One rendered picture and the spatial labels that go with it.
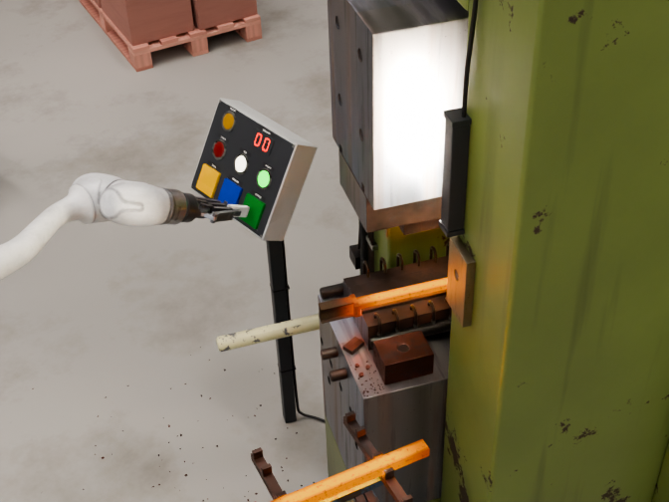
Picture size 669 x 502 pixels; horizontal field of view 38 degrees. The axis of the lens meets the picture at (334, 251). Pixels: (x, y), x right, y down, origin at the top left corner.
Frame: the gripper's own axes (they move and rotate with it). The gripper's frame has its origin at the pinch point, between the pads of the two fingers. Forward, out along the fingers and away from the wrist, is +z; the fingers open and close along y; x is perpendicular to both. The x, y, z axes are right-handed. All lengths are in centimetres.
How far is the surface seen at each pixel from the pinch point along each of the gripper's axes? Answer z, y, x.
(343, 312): -0.5, 45.5, -5.3
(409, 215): -8, 58, 26
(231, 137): 5.5, -16.9, 14.5
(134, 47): 148, -260, -18
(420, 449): -20, 90, -11
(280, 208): 7.8, 7.1, 4.4
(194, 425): 45, -29, -94
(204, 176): 4.8, -21.4, 0.7
